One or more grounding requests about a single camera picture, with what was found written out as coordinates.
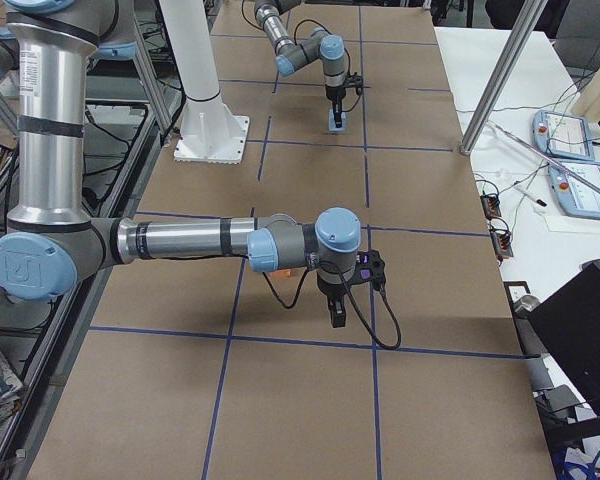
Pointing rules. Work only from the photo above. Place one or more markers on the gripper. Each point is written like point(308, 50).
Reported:
point(328, 287)
point(333, 94)

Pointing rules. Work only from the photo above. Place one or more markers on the light blue block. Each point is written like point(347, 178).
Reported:
point(337, 121)

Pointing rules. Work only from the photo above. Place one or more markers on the orange block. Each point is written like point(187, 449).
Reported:
point(283, 273)

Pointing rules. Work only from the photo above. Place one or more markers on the orange connector box lower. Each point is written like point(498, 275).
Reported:
point(502, 242)

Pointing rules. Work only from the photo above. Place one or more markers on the orange connector box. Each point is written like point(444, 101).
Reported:
point(502, 242)
point(491, 206)

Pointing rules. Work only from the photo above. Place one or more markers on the orange connector box upper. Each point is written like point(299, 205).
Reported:
point(491, 206)

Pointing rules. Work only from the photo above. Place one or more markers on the upper teach pendant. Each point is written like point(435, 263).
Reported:
point(562, 135)

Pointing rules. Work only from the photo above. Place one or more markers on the teach pendant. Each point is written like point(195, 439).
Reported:
point(575, 198)
point(562, 135)

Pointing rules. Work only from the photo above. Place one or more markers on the black monitor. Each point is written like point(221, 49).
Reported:
point(568, 325)

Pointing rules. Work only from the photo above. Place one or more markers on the lower teach pendant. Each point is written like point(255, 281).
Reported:
point(575, 198)

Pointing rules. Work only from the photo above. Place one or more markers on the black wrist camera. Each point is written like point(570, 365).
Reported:
point(369, 268)
point(355, 82)

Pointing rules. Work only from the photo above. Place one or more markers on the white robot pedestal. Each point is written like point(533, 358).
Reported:
point(209, 131)

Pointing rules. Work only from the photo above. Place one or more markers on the aluminium frame post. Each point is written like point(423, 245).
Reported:
point(524, 25)

